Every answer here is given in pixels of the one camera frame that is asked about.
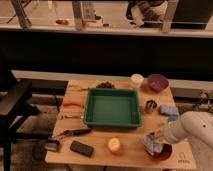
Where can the blue grey towel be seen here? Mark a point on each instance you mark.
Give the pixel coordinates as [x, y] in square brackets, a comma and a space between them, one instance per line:
[151, 146]

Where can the red bowl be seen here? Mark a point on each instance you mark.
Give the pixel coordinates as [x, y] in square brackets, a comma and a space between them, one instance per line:
[165, 154]

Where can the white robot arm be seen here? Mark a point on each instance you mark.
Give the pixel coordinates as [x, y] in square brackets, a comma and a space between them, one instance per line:
[191, 123]

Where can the purple bowl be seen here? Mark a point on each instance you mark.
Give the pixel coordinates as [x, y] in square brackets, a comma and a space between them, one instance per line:
[157, 82]

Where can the dark grapes bunch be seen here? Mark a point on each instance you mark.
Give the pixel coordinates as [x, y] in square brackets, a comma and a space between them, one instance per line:
[105, 85]

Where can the green plastic tray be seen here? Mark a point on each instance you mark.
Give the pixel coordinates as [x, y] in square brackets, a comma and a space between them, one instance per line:
[118, 108]

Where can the white cup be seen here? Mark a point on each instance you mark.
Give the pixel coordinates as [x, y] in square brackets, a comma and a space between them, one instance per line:
[136, 80]

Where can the orange carrot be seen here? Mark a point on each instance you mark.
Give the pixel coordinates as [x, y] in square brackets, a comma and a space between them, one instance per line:
[72, 103]

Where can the metal spoon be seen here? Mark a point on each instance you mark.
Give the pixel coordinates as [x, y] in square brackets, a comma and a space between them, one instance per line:
[71, 117]

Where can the yellow red apple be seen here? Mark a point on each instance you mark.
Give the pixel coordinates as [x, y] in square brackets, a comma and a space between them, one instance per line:
[114, 145]

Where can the blue sponge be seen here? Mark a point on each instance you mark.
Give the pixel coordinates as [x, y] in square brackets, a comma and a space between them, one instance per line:
[168, 110]

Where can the black rectangular block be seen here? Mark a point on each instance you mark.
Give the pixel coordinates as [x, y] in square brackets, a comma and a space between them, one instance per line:
[82, 148]

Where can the person in background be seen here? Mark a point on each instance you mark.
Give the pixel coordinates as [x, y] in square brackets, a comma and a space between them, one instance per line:
[146, 13]

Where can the black chair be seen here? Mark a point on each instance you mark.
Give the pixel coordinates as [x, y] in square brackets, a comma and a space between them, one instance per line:
[14, 110]

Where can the black handled knife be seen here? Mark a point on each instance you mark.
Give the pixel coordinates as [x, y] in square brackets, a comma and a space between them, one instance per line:
[76, 132]

